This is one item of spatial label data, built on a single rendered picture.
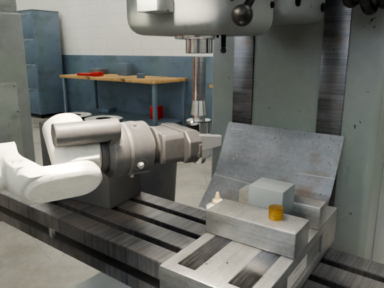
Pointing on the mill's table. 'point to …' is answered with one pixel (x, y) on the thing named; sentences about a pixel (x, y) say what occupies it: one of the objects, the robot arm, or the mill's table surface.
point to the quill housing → (200, 19)
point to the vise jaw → (258, 227)
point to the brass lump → (275, 212)
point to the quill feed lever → (243, 14)
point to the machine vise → (251, 256)
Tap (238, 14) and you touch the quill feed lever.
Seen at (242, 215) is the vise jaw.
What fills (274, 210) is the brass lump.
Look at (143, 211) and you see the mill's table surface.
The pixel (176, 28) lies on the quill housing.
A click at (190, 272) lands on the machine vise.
